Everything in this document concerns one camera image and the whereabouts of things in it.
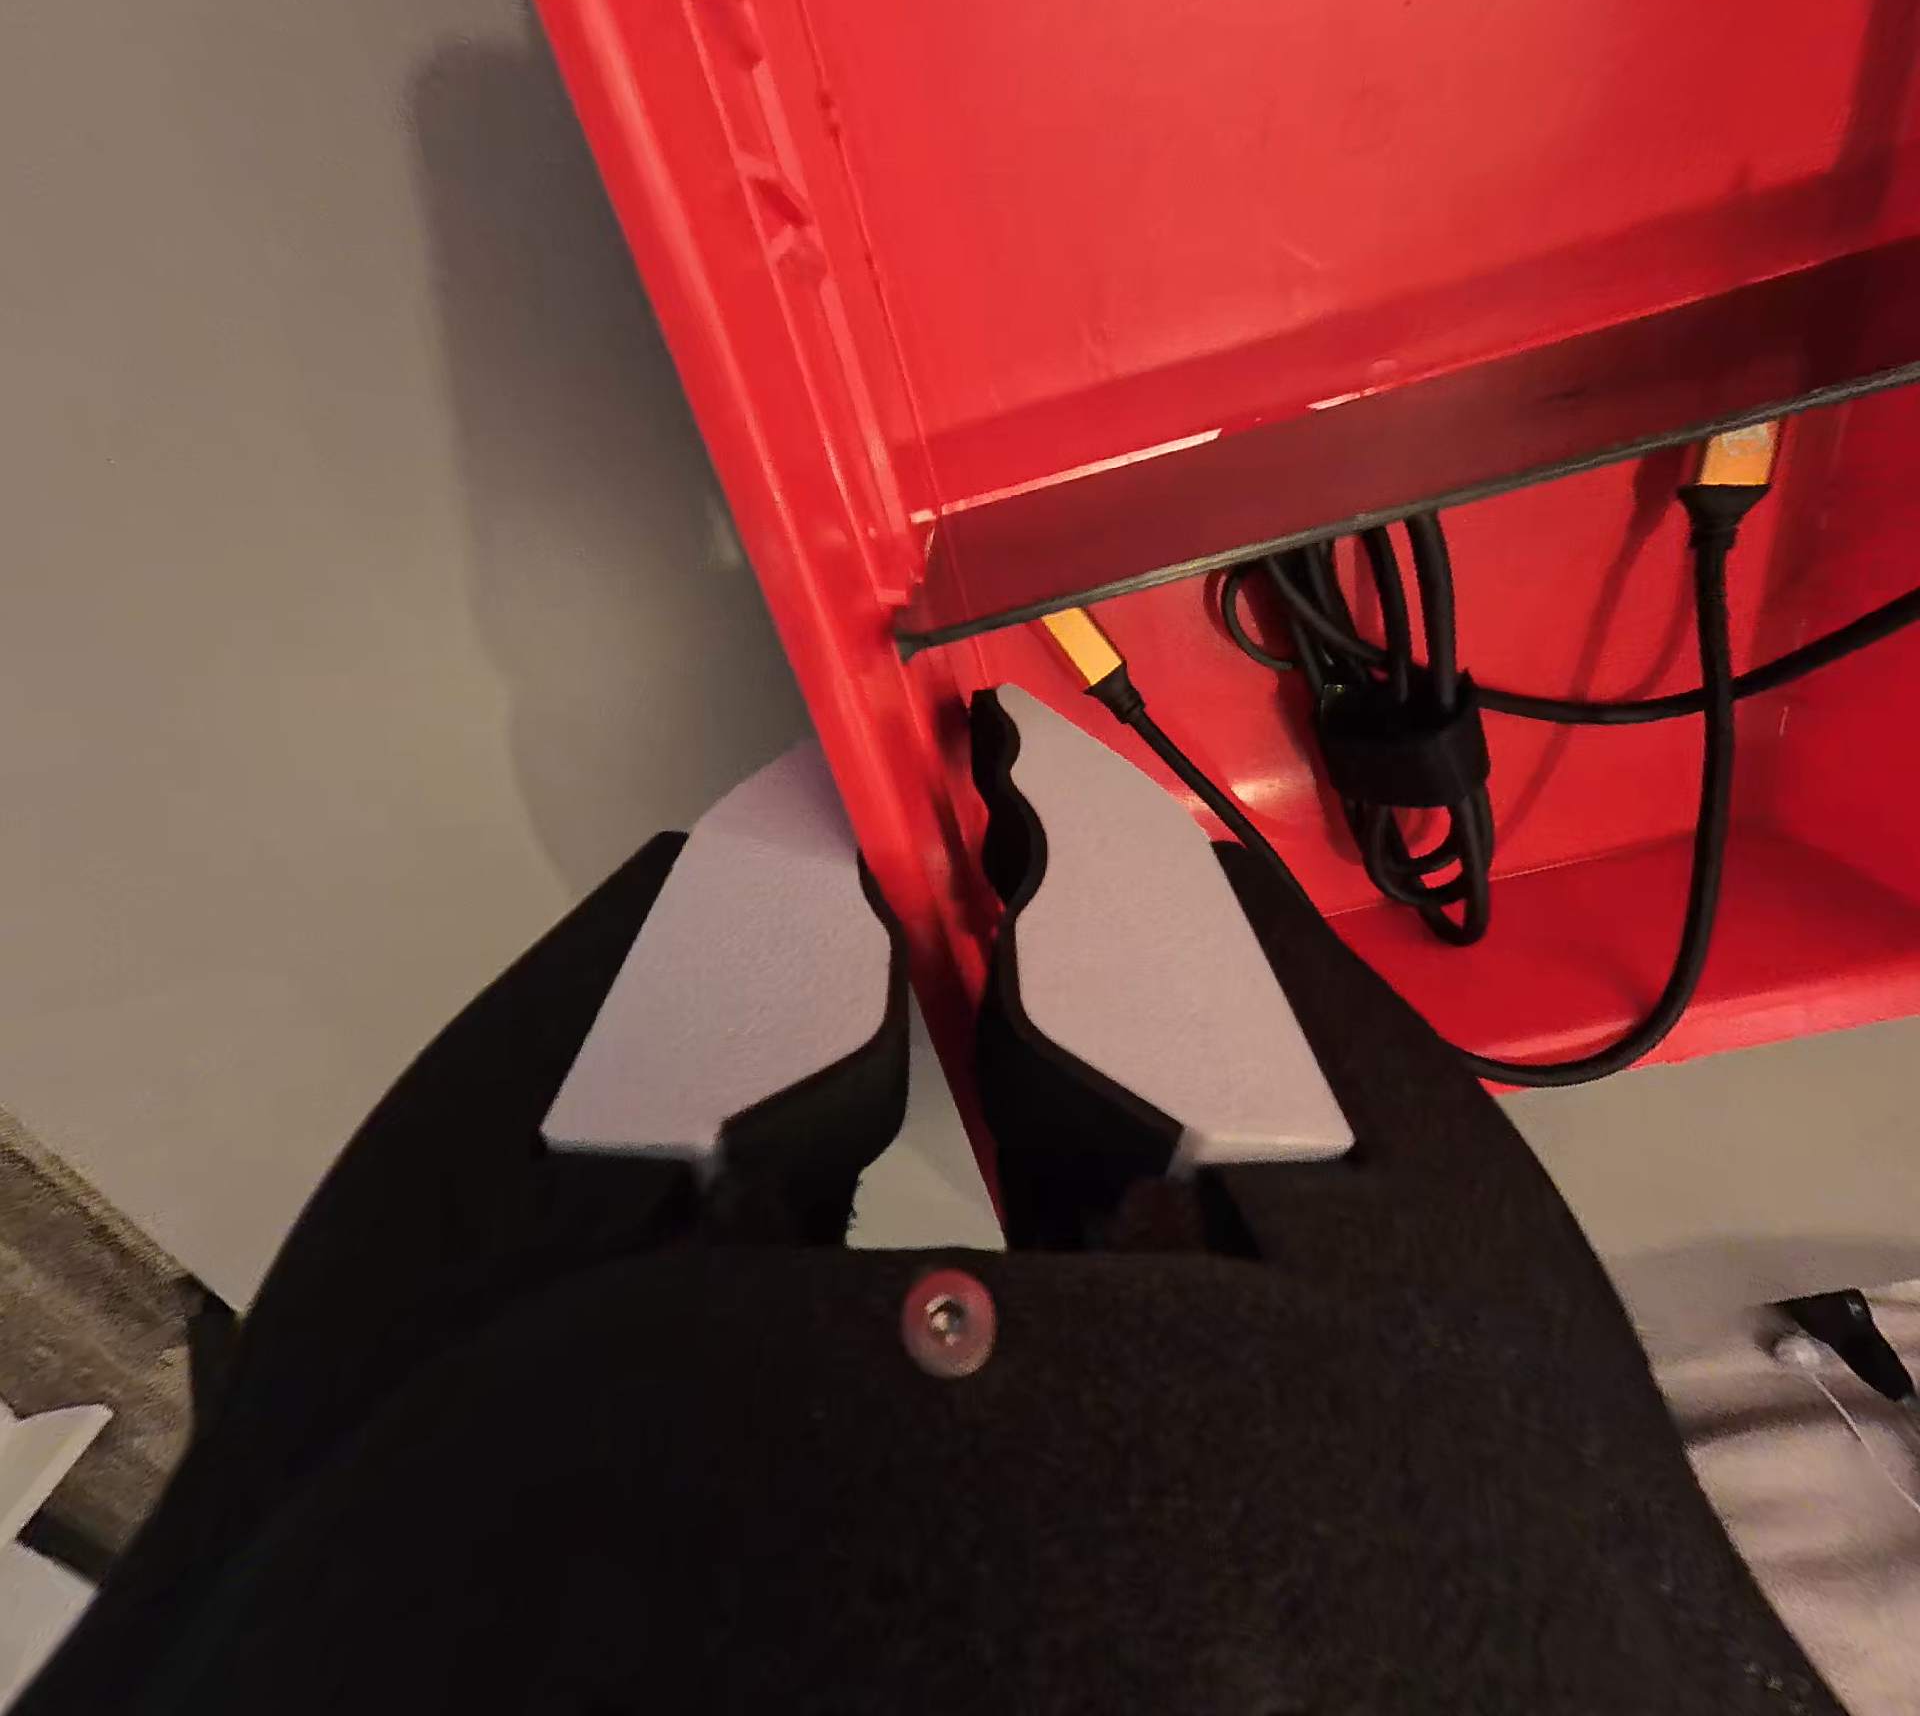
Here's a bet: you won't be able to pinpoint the red plastic bin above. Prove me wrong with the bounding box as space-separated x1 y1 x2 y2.
449 0 1920 1200

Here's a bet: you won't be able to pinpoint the black cable orange plugs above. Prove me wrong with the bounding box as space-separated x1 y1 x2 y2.
1038 418 1789 1093

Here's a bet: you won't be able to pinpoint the white table leg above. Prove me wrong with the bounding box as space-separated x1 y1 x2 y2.
0 1400 120 1675

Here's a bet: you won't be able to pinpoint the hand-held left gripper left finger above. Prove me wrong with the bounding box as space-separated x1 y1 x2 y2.
540 748 911 1164

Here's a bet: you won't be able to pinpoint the black badge clip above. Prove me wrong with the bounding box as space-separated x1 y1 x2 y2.
1769 1284 1920 1407

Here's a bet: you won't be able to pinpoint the person's grey shirt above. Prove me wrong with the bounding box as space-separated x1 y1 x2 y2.
1625 1233 1920 1716

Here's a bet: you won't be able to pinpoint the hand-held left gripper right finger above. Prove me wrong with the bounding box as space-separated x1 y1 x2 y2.
972 684 1361 1189

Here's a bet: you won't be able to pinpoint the coiled black usb cable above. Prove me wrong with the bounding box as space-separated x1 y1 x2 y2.
1217 513 1920 950

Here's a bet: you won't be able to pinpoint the black bin divider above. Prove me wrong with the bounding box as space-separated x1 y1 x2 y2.
891 246 1920 660

